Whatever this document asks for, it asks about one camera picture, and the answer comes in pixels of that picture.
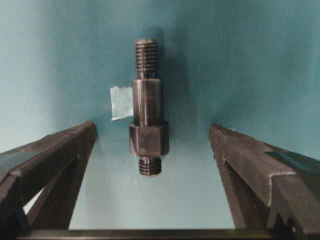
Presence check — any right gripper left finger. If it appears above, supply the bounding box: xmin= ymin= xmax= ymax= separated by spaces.
xmin=0 ymin=120 xmax=97 ymax=230

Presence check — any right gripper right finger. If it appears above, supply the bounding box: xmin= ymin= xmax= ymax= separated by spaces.
xmin=209 ymin=124 xmax=320 ymax=235

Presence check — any dark threaded metal shaft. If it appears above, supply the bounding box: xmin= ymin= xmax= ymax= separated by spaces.
xmin=129 ymin=39 xmax=169 ymax=176

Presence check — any right tape marker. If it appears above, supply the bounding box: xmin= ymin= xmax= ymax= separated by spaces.
xmin=110 ymin=86 xmax=134 ymax=121

